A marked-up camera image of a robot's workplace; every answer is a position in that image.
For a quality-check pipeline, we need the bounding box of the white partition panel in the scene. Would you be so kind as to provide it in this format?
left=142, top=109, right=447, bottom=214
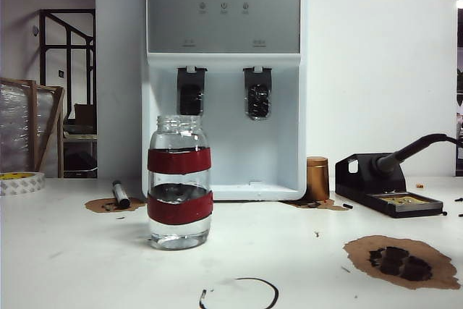
left=300, top=0, right=459, bottom=179

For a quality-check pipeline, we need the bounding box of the black and white marker pen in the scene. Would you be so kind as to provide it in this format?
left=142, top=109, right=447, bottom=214
left=111, top=179, right=131, bottom=209

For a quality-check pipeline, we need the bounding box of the glass bottle with red bands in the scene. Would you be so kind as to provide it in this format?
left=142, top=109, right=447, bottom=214
left=146, top=114, right=214, bottom=251

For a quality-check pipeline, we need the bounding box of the white AUX water dispenser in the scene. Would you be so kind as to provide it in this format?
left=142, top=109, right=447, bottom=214
left=140, top=0, right=308, bottom=202

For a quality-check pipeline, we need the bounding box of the white tape roll yellow core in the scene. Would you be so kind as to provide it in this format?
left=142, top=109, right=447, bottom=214
left=0, top=170, right=47, bottom=196

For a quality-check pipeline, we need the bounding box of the wooden crate with plastic wrap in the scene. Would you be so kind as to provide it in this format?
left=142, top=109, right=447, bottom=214
left=0, top=76, right=67, bottom=179

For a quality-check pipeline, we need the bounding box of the grey soldering iron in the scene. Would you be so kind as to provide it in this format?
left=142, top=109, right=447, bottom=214
left=377, top=133, right=449, bottom=177

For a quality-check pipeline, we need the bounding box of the wooden shelf unit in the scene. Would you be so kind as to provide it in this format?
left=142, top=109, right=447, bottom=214
left=63, top=120, right=98, bottom=179

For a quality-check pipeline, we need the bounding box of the black metal stair frame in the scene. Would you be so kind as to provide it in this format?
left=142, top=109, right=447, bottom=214
left=38, top=8, right=97, bottom=107

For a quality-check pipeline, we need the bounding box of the dark grey dispenser tap lever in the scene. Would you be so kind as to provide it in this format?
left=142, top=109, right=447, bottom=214
left=242, top=66, right=273, bottom=122
left=176, top=66, right=209, bottom=118

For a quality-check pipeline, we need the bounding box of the black soldering iron stand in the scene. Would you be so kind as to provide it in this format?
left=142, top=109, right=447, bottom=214
left=335, top=152, right=445, bottom=219

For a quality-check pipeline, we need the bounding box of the brown cardboard box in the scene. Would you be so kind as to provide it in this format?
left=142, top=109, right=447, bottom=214
left=74, top=103, right=98, bottom=122

